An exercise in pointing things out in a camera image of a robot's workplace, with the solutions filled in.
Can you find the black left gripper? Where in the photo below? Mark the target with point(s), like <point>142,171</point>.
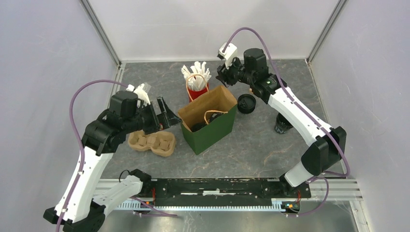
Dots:
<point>166,119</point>

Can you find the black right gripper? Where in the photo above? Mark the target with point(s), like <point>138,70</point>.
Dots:
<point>224,74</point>

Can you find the green paper bag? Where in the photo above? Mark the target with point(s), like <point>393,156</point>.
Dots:
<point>208,118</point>

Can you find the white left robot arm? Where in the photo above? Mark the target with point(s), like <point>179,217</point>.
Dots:
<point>79,210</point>

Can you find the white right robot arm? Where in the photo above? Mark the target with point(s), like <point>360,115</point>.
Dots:
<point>326,143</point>

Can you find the black coffee lid stack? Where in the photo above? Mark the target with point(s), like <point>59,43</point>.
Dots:
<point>246,103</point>

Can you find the brown cardboard cup carrier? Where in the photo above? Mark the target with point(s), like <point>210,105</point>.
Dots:
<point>161,143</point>

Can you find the white wrapped stirrer bundle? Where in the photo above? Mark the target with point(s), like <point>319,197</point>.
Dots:
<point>197,76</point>

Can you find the red cup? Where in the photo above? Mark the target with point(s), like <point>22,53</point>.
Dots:
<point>192,95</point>

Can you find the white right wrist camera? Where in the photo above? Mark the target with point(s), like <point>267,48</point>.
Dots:
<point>227,52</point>

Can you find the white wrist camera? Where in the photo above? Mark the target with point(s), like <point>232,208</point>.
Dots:
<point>227,52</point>
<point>142,91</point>

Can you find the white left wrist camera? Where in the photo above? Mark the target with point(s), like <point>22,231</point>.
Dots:
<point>142,91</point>

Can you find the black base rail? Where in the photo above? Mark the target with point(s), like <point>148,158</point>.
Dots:
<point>219,193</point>

